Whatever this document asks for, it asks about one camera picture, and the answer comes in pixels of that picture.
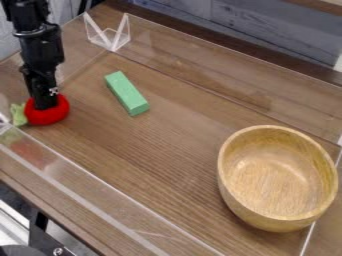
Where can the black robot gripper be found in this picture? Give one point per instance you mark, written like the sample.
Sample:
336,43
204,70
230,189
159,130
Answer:
41,48

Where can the red plush tomato green leaf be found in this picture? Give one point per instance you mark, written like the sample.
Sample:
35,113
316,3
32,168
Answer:
27,115

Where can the green foam block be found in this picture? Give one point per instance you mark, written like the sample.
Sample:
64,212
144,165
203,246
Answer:
127,94

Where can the wooden bowl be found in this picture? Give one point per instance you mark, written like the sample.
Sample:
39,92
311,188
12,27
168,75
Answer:
276,177

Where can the clear acrylic corner bracket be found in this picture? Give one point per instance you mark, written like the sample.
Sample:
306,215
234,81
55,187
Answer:
108,38

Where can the clear acrylic tray wall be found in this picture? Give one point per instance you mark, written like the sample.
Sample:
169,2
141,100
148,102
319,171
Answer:
108,220

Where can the black table leg bracket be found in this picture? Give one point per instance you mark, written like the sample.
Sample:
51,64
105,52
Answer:
40,240

